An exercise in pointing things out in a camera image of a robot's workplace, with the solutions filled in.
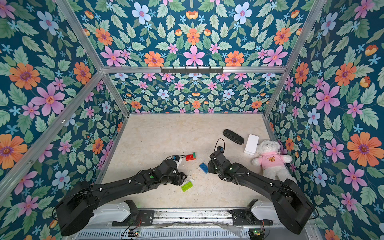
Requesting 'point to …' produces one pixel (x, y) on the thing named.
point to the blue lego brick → (205, 168)
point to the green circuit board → (256, 233)
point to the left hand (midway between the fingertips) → (186, 176)
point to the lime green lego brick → (187, 186)
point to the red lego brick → (189, 157)
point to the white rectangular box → (252, 144)
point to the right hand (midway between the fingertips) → (209, 165)
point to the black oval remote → (233, 136)
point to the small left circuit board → (132, 233)
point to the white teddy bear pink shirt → (273, 163)
